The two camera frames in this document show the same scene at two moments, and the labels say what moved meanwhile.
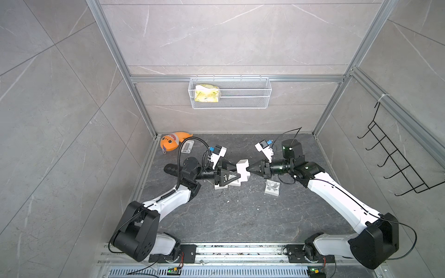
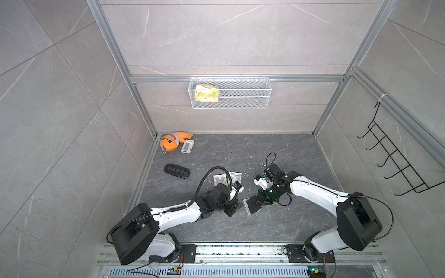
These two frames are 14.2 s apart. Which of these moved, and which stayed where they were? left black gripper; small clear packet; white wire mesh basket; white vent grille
Moved: left black gripper
Stayed: small clear packet; white vent grille; white wire mesh basket
